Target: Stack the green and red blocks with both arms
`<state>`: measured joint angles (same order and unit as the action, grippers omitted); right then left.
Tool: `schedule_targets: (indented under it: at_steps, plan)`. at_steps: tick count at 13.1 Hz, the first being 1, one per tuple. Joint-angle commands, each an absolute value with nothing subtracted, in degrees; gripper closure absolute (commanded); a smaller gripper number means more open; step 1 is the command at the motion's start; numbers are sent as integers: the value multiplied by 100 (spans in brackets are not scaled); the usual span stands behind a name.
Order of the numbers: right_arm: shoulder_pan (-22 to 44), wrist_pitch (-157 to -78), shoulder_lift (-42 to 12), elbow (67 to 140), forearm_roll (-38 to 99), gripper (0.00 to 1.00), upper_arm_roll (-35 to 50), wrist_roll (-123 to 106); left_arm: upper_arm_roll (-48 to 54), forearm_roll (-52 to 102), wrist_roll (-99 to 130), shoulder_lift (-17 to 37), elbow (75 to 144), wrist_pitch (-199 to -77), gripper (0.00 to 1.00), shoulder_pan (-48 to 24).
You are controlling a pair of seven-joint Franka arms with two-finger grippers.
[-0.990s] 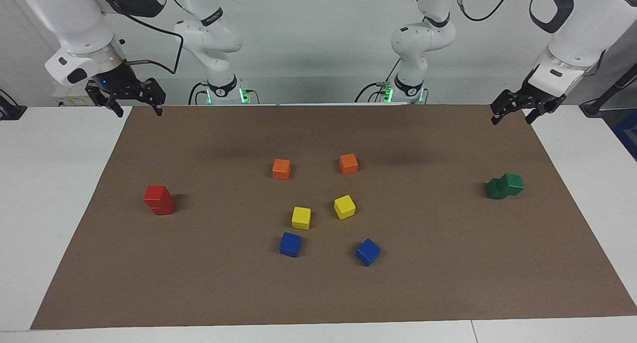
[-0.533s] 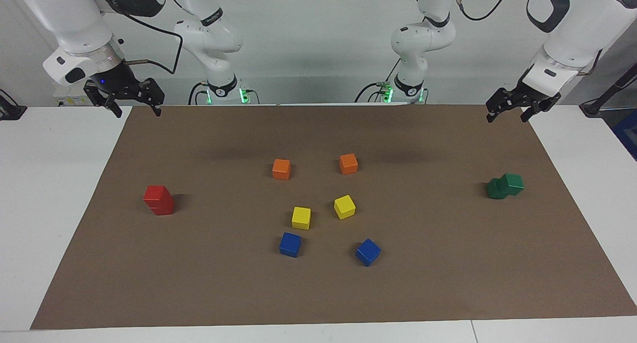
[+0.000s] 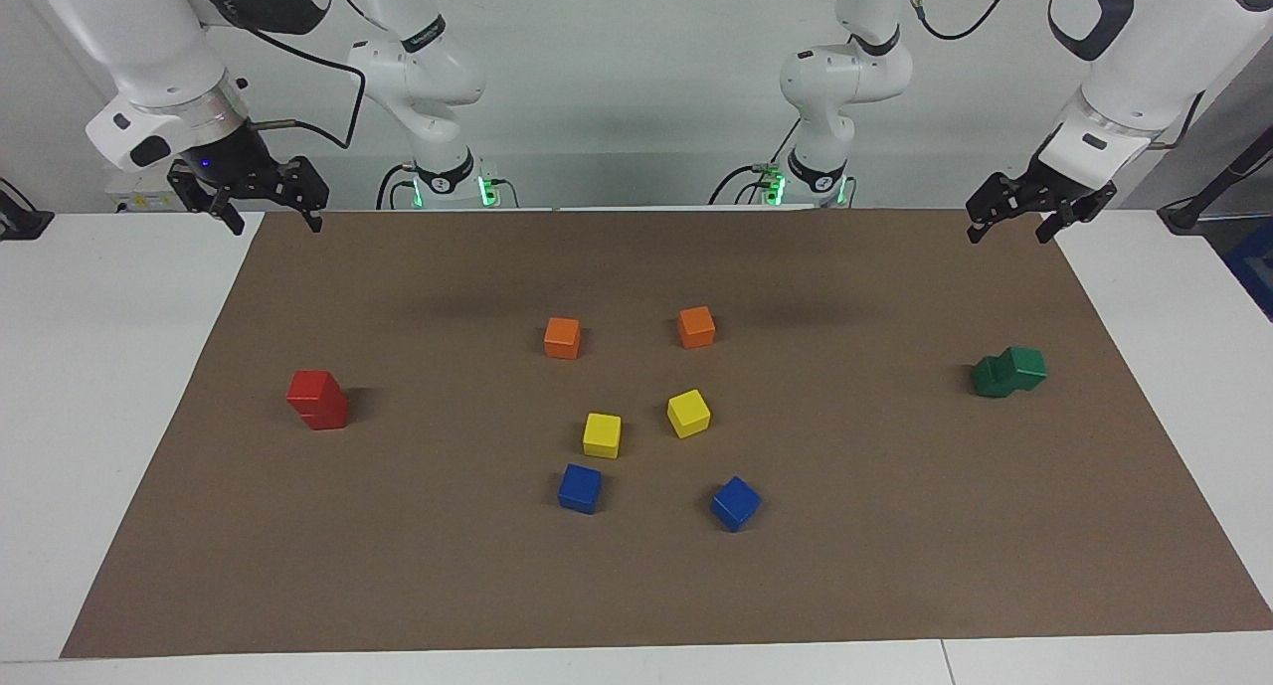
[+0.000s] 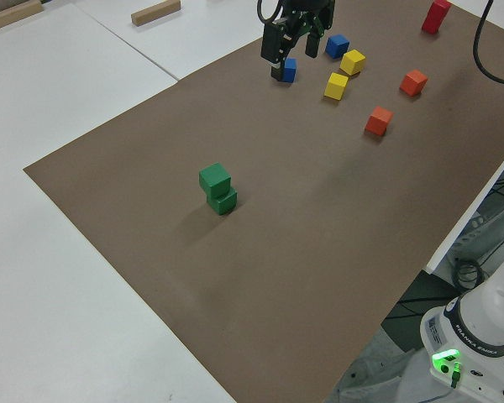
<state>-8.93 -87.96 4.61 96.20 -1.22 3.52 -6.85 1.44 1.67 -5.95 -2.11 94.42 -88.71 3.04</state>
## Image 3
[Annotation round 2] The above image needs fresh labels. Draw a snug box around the red wooden block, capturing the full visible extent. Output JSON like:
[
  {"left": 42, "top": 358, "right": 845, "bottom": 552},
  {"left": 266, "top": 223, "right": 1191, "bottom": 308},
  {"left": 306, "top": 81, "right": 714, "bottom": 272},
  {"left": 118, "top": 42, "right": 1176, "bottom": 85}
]
[
  {"left": 286, "top": 370, "right": 341, "bottom": 415},
  {"left": 298, "top": 392, "right": 350, "bottom": 431}
]

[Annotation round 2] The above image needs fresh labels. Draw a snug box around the yellow wooden block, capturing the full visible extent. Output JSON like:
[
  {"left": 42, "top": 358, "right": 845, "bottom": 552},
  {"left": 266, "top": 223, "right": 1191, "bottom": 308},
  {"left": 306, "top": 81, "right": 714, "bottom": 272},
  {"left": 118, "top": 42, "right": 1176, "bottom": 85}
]
[
  {"left": 666, "top": 389, "right": 712, "bottom": 439},
  {"left": 582, "top": 413, "right": 623, "bottom": 459}
]

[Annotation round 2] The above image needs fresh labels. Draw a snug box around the black clamp stand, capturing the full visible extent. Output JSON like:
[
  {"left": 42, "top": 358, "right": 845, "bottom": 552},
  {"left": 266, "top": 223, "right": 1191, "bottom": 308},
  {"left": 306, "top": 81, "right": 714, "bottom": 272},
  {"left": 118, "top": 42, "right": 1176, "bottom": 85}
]
[{"left": 0, "top": 176, "right": 56, "bottom": 242}]

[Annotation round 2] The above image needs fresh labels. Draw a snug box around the blue crate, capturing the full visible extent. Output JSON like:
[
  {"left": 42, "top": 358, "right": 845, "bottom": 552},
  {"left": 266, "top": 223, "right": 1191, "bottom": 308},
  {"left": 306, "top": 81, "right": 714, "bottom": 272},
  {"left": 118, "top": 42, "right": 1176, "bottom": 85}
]
[{"left": 1225, "top": 216, "right": 1273, "bottom": 320}]

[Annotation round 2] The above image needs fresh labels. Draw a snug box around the brown table mat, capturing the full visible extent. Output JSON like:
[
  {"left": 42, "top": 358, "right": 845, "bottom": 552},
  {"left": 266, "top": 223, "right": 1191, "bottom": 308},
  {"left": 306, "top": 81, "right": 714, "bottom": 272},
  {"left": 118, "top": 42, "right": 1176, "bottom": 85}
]
[{"left": 60, "top": 208, "right": 1273, "bottom": 659}]

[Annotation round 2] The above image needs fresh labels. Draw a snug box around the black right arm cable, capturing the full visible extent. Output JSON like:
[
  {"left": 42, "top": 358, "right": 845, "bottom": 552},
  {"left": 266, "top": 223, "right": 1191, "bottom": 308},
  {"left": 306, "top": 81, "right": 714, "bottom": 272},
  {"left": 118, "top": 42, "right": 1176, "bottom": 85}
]
[{"left": 189, "top": 0, "right": 369, "bottom": 152}]

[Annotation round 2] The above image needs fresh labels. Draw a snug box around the white box with yellow label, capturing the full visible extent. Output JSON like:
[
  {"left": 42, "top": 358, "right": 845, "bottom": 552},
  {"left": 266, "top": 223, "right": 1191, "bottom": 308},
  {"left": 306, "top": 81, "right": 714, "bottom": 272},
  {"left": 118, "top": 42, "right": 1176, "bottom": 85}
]
[{"left": 104, "top": 173, "right": 190, "bottom": 215}]

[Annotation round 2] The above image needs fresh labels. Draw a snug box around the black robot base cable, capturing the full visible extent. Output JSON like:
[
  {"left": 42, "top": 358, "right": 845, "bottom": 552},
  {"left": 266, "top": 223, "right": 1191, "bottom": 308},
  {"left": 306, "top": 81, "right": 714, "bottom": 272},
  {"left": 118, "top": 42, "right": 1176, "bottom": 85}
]
[
  {"left": 708, "top": 118, "right": 805, "bottom": 207},
  {"left": 376, "top": 161, "right": 419, "bottom": 211}
]

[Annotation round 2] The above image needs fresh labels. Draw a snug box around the green wooden block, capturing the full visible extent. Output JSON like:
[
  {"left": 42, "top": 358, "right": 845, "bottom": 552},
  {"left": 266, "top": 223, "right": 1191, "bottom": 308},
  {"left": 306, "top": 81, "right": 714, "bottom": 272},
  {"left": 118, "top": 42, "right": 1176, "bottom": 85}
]
[
  {"left": 972, "top": 355, "right": 1013, "bottom": 399},
  {"left": 998, "top": 346, "right": 1048, "bottom": 393}
]

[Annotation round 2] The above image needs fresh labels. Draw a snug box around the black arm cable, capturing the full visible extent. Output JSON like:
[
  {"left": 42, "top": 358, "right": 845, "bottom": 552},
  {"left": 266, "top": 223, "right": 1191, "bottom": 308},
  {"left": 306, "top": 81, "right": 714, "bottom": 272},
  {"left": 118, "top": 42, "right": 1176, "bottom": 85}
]
[
  {"left": 189, "top": 0, "right": 369, "bottom": 152},
  {"left": 900, "top": 0, "right": 1209, "bottom": 151}
]

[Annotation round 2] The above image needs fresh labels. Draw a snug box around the blue wooden block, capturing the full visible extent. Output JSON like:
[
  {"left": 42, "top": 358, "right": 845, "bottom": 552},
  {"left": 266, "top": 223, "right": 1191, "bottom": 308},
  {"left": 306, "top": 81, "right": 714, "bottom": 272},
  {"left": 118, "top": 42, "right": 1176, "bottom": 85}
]
[
  {"left": 557, "top": 463, "right": 604, "bottom": 515},
  {"left": 709, "top": 476, "right": 763, "bottom": 533}
]

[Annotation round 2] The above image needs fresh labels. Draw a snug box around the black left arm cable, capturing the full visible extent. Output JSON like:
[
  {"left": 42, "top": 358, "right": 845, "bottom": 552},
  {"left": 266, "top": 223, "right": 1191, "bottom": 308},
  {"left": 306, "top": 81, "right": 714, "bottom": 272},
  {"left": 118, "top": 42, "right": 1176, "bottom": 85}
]
[{"left": 900, "top": 0, "right": 1209, "bottom": 151}]

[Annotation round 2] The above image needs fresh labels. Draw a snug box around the black tripod stand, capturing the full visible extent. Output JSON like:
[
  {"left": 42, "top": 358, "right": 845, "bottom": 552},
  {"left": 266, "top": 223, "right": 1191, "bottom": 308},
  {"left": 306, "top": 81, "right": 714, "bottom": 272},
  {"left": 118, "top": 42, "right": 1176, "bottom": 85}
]
[{"left": 1159, "top": 123, "right": 1273, "bottom": 235}]

